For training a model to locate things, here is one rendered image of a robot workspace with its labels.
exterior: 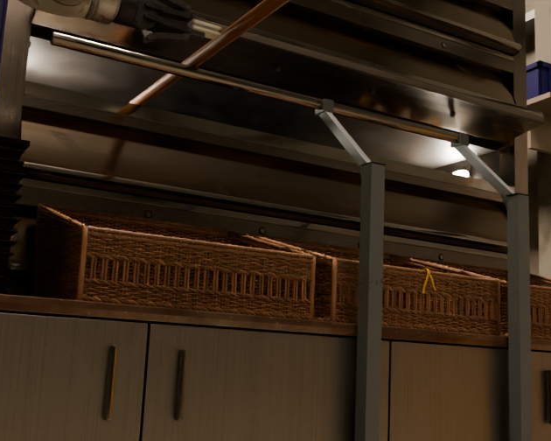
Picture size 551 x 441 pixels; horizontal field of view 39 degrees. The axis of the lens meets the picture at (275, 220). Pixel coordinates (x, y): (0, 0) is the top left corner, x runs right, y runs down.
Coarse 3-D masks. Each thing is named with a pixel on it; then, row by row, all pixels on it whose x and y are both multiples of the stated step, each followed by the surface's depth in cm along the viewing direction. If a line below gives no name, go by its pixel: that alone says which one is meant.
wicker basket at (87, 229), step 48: (48, 240) 180; (96, 240) 154; (144, 240) 159; (192, 240) 165; (240, 240) 213; (48, 288) 174; (96, 288) 153; (144, 288) 158; (192, 288) 208; (240, 288) 210; (288, 288) 175
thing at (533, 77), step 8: (536, 64) 437; (544, 64) 437; (528, 72) 443; (536, 72) 438; (544, 72) 438; (528, 80) 443; (536, 80) 437; (544, 80) 437; (528, 88) 442; (536, 88) 436; (544, 88) 436; (528, 96) 441
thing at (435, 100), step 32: (96, 32) 214; (128, 32) 214; (224, 64) 232; (256, 64) 233; (288, 64) 234; (320, 64) 234; (352, 64) 238; (320, 96) 254; (352, 96) 255; (384, 96) 256; (416, 96) 256; (448, 96) 257; (448, 128) 281; (480, 128) 282; (512, 128) 283
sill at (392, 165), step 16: (48, 96) 203; (64, 96) 206; (80, 96) 208; (96, 96) 210; (112, 112) 212; (128, 112) 214; (144, 112) 217; (160, 112) 219; (192, 128) 224; (208, 128) 226; (224, 128) 229; (240, 128) 232; (272, 144) 237; (288, 144) 240; (304, 144) 243; (320, 144) 246; (352, 160) 252; (384, 160) 258; (416, 176) 265; (432, 176) 268; (448, 176) 272; (464, 176) 276; (496, 192) 283
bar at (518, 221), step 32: (160, 64) 180; (288, 96) 197; (416, 128) 217; (480, 160) 219; (384, 192) 179; (512, 192) 205; (512, 224) 202; (512, 256) 201; (512, 288) 199; (512, 320) 198; (512, 352) 196; (512, 384) 195; (512, 416) 194
